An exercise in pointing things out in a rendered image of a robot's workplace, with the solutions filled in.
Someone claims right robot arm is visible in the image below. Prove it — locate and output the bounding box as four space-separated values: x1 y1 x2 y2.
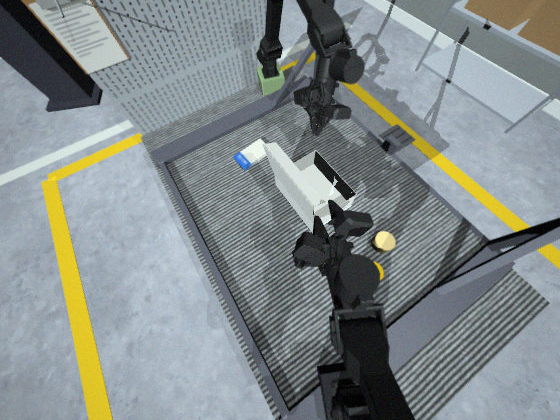
256 0 365 107

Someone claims white ruled paper sheet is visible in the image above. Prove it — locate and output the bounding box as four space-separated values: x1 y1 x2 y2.
28 0 128 74

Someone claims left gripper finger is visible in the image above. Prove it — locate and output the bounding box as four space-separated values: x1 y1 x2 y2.
313 216 330 240
328 200 344 225

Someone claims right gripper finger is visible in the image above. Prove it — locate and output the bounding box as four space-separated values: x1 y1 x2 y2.
315 113 331 136
304 107 321 134

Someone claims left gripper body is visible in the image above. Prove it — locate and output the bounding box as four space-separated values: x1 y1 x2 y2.
321 210 374 280

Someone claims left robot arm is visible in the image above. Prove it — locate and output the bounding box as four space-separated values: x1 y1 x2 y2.
292 232 415 420

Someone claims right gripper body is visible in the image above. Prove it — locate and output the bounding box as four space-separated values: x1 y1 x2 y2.
306 76 352 120

